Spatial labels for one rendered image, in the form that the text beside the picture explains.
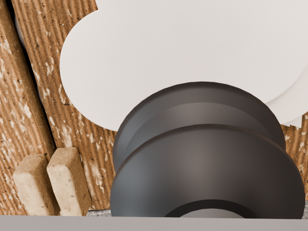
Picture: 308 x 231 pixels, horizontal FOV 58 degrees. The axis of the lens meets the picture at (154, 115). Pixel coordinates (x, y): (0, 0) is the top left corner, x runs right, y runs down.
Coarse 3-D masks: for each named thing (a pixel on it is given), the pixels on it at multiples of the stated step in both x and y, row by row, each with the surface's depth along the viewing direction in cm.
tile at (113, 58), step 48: (96, 0) 14; (144, 0) 14; (192, 0) 14; (240, 0) 14; (288, 0) 13; (96, 48) 15; (144, 48) 15; (192, 48) 15; (240, 48) 15; (288, 48) 14; (96, 96) 16; (144, 96) 16
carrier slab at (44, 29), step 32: (32, 0) 17; (64, 0) 17; (32, 32) 18; (64, 32) 18; (32, 64) 19; (64, 96) 20; (64, 128) 21; (96, 128) 21; (288, 128) 20; (96, 160) 22; (96, 192) 24
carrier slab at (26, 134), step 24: (0, 0) 18; (0, 24) 18; (0, 48) 19; (0, 72) 19; (24, 72) 20; (0, 96) 20; (24, 96) 20; (0, 120) 21; (24, 120) 21; (0, 144) 22; (24, 144) 22; (48, 144) 23; (0, 168) 23; (0, 192) 25
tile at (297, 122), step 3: (300, 117) 19; (294, 120) 19; (297, 120) 19; (300, 120) 19; (291, 123) 19; (294, 123) 19; (297, 123) 19; (300, 123) 19; (297, 126) 19; (300, 126) 19
